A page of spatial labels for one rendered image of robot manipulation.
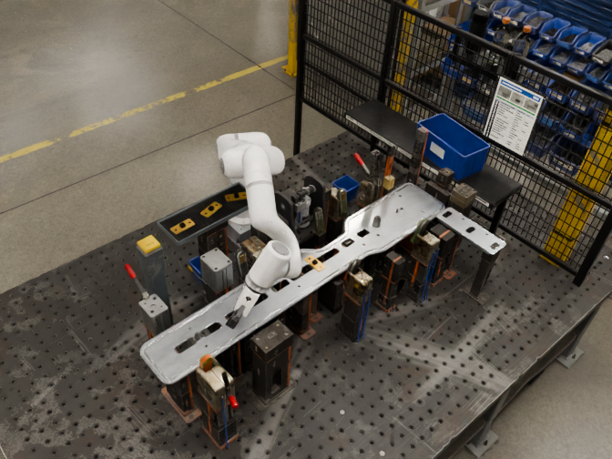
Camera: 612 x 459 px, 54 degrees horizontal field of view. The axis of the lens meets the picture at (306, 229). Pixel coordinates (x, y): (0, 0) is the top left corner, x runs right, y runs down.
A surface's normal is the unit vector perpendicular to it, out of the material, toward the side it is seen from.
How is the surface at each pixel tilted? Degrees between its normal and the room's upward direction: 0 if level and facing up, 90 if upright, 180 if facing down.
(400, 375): 0
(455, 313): 0
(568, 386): 0
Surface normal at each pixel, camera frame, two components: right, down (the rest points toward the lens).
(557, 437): 0.05, -0.73
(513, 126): -0.74, 0.44
